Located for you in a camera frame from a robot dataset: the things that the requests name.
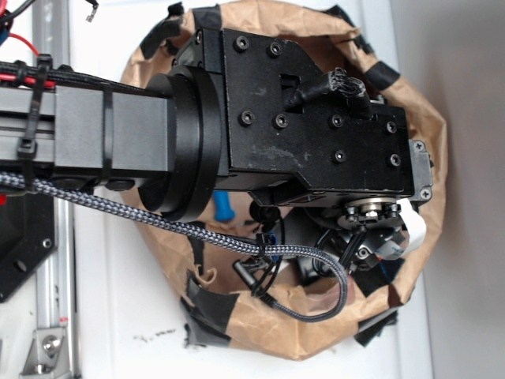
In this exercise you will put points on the blue plastic bottle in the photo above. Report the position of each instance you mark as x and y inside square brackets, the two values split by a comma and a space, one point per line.
[223, 209]

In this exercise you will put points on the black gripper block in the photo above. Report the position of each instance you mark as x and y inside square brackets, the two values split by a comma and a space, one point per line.
[294, 135]

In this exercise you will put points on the aluminium extrusion rail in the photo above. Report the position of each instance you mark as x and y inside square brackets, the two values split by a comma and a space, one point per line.
[54, 352]

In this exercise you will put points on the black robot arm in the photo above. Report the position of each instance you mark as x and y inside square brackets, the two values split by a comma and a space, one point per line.
[79, 133]

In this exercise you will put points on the black corner bracket plate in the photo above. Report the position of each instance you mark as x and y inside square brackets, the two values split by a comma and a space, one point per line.
[27, 239]

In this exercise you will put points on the brown paper bag bowl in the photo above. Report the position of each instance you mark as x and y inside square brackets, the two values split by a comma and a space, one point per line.
[218, 307]

